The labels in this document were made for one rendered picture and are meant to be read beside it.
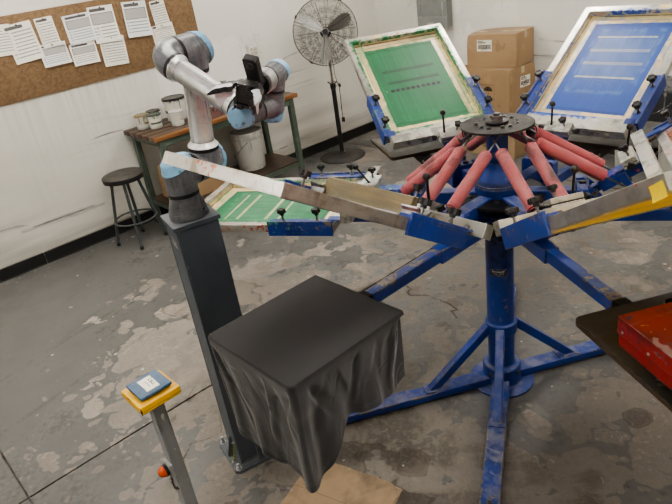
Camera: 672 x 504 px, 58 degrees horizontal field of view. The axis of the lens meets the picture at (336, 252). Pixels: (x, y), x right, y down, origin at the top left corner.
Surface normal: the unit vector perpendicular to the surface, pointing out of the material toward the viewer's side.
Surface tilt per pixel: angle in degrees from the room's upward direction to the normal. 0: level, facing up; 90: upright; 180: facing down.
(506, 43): 89
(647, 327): 0
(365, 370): 97
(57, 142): 90
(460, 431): 0
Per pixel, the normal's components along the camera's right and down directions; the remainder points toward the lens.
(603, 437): -0.14, -0.89
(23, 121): 0.68, 0.24
